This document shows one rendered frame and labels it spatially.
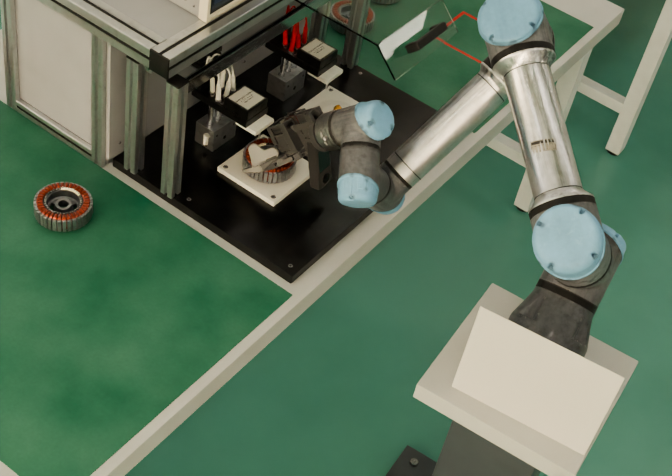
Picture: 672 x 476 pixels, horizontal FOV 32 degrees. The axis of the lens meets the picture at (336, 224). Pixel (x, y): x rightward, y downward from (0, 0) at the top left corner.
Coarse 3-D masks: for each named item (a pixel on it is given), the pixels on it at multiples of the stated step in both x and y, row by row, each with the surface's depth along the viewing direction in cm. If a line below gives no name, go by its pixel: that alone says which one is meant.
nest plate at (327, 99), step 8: (328, 88) 261; (320, 96) 259; (328, 96) 259; (336, 96) 260; (344, 96) 260; (304, 104) 256; (312, 104) 256; (320, 104) 257; (328, 104) 257; (336, 104) 258; (344, 104) 258; (352, 104) 258; (296, 112) 254
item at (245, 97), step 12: (216, 84) 238; (204, 96) 235; (228, 96) 232; (240, 96) 233; (252, 96) 233; (216, 108) 234; (228, 108) 233; (240, 108) 230; (252, 108) 231; (264, 108) 235; (240, 120) 232; (252, 120) 233; (264, 120) 235; (252, 132) 232
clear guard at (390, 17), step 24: (312, 0) 235; (336, 0) 236; (360, 0) 238; (384, 0) 239; (408, 0) 240; (432, 0) 242; (360, 24) 231; (384, 24) 233; (408, 24) 234; (432, 24) 239; (384, 48) 229; (432, 48) 238
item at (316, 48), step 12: (276, 36) 253; (288, 36) 254; (276, 48) 250; (288, 48) 250; (300, 48) 247; (312, 48) 248; (324, 48) 248; (288, 60) 250; (300, 60) 248; (312, 60) 246; (324, 60) 246; (336, 60) 251; (312, 72) 248; (324, 72) 249; (336, 72) 250
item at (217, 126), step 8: (200, 120) 240; (216, 120) 241; (224, 120) 242; (232, 120) 242; (200, 128) 240; (208, 128) 239; (216, 128) 239; (224, 128) 241; (232, 128) 244; (200, 136) 242; (216, 136) 240; (224, 136) 243; (232, 136) 246; (208, 144) 242; (216, 144) 242
